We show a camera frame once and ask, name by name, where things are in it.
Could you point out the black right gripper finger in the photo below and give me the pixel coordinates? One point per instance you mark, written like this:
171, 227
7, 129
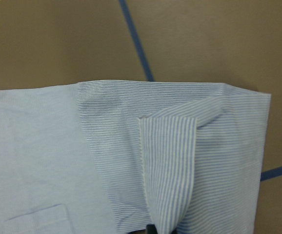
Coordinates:
150, 229

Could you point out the blue striped button-up shirt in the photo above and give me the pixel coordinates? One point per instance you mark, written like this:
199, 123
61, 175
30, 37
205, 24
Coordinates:
113, 156

